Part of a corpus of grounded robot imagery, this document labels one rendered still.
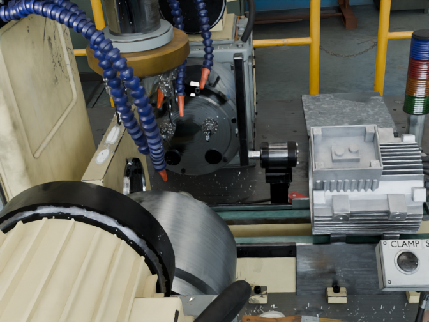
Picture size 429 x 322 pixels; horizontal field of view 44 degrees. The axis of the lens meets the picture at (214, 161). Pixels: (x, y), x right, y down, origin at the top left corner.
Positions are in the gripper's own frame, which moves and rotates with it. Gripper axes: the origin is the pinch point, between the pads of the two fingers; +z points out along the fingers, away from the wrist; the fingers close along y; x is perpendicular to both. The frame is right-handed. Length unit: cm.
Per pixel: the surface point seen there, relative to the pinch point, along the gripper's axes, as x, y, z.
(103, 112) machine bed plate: 36, -85, 74
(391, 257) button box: -0.2, 27.4, -0.4
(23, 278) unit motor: -24, 62, 39
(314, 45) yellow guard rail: 51, -224, -18
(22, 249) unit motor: -24, 58, 40
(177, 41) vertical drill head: -22.4, 2.2, 35.3
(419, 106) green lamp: -1.0, -27.0, -18.1
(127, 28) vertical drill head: -25, 5, 43
